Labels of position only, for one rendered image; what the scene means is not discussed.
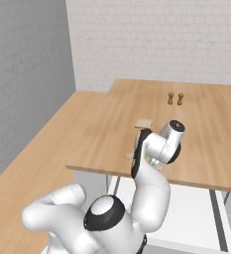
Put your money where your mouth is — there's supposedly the white drawer front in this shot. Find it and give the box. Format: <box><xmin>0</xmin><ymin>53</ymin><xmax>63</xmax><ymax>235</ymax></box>
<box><xmin>107</xmin><ymin>176</ymin><xmax>229</xmax><ymax>254</ymax></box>

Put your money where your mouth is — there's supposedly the beige square sponge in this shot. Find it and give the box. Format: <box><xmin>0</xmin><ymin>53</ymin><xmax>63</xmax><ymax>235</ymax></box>
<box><xmin>134</xmin><ymin>118</ymin><xmax>154</xmax><ymax>130</ymax></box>

